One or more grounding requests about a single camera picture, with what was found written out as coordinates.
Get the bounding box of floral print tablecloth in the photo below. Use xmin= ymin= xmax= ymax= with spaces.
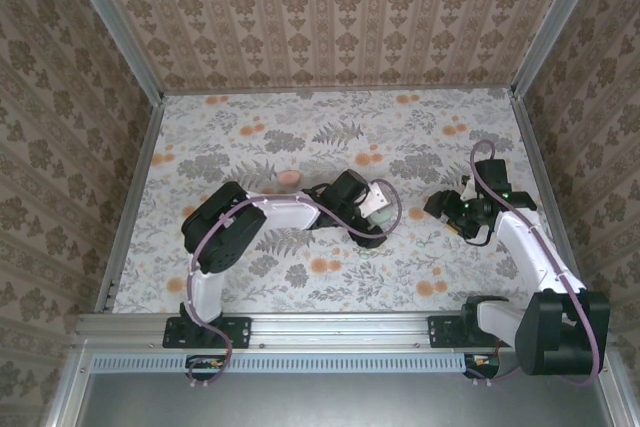
xmin=112 ymin=88 xmax=576 ymax=313

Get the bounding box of small connector board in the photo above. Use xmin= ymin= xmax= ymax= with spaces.
xmin=188 ymin=354 xmax=226 ymax=371
xmin=467 ymin=352 xmax=501 ymax=371

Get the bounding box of grey metal sheet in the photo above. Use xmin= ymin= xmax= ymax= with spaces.
xmin=74 ymin=369 xmax=609 ymax=427

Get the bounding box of black cable loop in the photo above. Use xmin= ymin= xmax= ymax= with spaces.
xmin=464 ymin=224 xmax=494 ymax=248

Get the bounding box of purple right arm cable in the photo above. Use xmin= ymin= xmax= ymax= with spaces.
xmin=462 ymin=139 xmax=606 ymax=391

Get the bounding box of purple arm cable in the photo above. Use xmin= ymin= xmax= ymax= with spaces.
xmin=462 ymin=139 xmax=606 ymax=391
xmin=185 ymin=181 xmax=401 ymax=389

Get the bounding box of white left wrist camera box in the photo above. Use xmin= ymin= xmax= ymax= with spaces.
xmin=357 ymin=180 xmax=397 ymax=222

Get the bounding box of aluminium side rail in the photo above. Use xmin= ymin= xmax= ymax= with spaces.
xmin=94 ymin=96 xmax=166 ymax=313
xmin=507 ymin=89 xmax=591 ymax=311

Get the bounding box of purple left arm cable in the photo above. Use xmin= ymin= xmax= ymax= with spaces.
xmin=185 ymin=181 xmax=401 ymax=389

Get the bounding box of aluminium front mounting rail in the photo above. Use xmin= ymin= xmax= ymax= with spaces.
xmin=74 ymin=310 xmax=614 ymax=352

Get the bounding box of white slotted cable duct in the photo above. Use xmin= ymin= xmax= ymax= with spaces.
xmin=92 ymin=351 xmax=469 ymax=374

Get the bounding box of aluminium frame corner post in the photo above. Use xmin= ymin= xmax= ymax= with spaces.
xmin=510 ymin=0 xmax=611 ymax=98
xmin=58 ymin=0 xmax=166 ymax=103

